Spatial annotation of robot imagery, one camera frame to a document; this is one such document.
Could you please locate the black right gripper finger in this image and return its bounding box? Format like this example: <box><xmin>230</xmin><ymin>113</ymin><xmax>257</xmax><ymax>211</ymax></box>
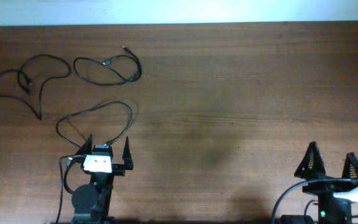
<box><xmin>342</xmin><ymin>152</ymin><xmax>358</xmax><ymax>179</ymax></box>
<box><xmin>294</xmin><ymin>141</ymin><xmax>326</xmax><ymax>180</ymax></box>

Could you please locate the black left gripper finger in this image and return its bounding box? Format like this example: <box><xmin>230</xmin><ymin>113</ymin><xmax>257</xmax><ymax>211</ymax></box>
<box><xmin>122</xmin><ymin>136</ymin><xmax>134</xmax><ymax>170</ymax></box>
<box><xmin>75</xmin><ymin>134</ymin><xmax>93</xmax><ymax>156</ymax></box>

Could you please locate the black cable with gold plug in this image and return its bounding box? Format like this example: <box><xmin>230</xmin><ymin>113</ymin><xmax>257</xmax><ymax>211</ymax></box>
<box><xmin>73</xmin><ymin>45</ymin><xmax>143</xmax><ymax>87</ymax></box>

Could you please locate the black cable with silver plug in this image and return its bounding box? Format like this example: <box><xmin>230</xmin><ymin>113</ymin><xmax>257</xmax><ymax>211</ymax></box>
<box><xmin>0</xmin><ymin>54</ymin><xmax>71</xmax><ymax>121</ymax></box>

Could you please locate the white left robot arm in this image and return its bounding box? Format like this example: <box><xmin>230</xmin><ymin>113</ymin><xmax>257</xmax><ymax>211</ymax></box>
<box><xmin>71</xmin><ymin>136</ymin><xmax>134</xmax><ymax>224</ymax></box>

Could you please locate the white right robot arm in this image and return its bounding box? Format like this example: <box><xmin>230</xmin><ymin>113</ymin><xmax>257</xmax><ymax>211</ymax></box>
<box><xmin>271</xmin><ymin>141</ymin><xmax>358</xmax><ymax>223</ymax></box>

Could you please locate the black right camera cable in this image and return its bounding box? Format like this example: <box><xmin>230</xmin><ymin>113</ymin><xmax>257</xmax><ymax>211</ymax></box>
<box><xmin>270</xmin><ymin>177</ymin><xmax>358</xmax><ymax>224</ymax></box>

